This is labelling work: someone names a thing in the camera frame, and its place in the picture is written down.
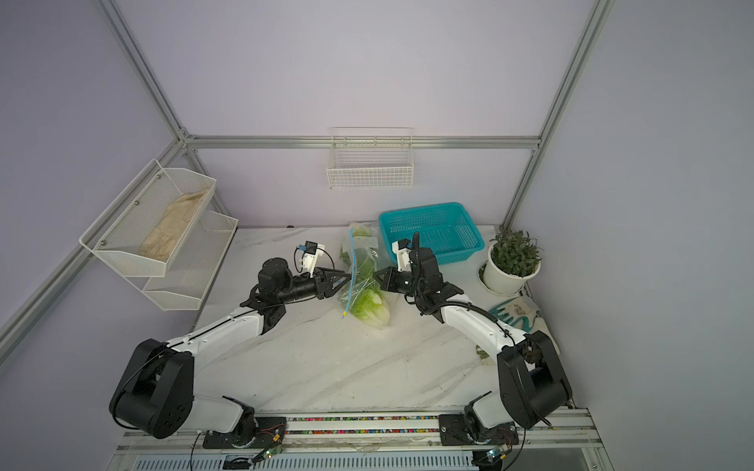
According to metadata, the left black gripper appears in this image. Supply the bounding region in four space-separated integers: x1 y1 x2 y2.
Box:
280 269 351 305

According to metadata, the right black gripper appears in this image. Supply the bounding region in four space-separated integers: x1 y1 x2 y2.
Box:
375 266 426 298

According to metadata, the chinese cabbage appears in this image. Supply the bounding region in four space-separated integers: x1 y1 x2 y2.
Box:
349 288 391 329
355 248 377 288

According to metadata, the clear zip-top bag blue seal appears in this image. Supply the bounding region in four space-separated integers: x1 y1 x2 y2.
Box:
338 223 391 329

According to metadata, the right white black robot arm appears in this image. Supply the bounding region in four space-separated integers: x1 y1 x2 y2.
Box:
373 234 573 445

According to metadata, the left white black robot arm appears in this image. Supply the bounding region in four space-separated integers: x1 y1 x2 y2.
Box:
108 257 351 447

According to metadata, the teal plastic basket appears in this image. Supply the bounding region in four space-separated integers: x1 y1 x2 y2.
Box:
378 202 485 265

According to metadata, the potted green plant white pot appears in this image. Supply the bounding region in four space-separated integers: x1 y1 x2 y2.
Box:
479 226 544 296

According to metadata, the beige cloth with green print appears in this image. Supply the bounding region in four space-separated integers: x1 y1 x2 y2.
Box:
490 296 560 353

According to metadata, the beige cloth in shelf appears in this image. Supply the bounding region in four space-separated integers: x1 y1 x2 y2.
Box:
139 190 208 262

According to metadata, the white two-tier mesh shelf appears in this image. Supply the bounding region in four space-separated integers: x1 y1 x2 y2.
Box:
80 160 238 311

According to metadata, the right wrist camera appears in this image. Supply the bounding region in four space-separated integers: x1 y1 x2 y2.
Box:
391 239 412 273

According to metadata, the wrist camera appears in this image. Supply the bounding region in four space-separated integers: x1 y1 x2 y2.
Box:
296 241 325 278
391 239 412 273

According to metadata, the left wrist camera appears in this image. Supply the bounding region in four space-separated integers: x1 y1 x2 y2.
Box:
296 241 325 278

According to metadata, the white wire wall basket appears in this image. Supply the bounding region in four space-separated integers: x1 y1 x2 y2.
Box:
326 127 414 190

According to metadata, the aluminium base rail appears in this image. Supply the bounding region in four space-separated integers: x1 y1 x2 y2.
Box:
108 408 614 470

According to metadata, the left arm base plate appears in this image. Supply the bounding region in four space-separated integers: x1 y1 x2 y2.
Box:
202 416 287 449

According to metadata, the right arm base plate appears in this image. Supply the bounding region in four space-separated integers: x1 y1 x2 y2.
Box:
438 413 520 447

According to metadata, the aluminium frame profile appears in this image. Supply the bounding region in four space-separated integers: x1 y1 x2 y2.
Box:
1 1 614 369

